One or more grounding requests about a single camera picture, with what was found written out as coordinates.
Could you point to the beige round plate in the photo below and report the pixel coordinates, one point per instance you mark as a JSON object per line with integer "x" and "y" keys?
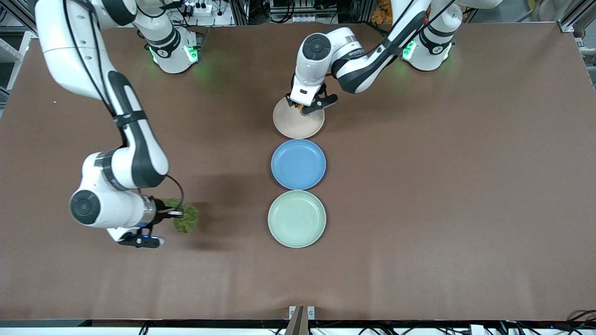
{"x": 298, "y": 125}

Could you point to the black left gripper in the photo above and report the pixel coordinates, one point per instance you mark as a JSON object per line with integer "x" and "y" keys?
{"x": 290, "y": 103}

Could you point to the yellow lemon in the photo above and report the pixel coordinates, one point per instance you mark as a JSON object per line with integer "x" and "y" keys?
{"x": 303, "y": 110}

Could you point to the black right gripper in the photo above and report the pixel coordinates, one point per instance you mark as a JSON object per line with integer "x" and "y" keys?
{"x": 160, "y": 210}

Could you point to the light green round plate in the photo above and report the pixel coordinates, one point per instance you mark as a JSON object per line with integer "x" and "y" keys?
{"x": 297, "y": 218}

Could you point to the bag of orange fruits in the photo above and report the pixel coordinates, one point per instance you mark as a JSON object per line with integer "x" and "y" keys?
{"x": 382, "y": 14}

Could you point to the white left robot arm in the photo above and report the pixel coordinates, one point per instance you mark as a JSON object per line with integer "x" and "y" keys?
{"x": 368, "y": 65}

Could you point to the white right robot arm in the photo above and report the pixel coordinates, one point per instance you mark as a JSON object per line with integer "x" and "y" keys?
{"x": 135, "y": 149}

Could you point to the metal table edge bracket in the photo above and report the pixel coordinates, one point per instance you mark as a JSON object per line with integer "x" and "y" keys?
{"x": 301, "y": 318}

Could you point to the blue round plate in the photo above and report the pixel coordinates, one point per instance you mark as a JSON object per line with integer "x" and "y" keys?
{"x": 298, "y": 164}

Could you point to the white power strip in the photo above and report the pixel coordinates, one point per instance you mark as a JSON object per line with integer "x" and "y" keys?
{"x": 198, "y": 8}

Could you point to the green lettuce leaf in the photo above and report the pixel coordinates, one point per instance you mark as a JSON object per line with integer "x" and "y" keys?
{"x": 187, "y": 221}

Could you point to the brown table cover sheet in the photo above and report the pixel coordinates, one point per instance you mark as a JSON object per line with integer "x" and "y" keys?
{"x": 419, "y": 232}

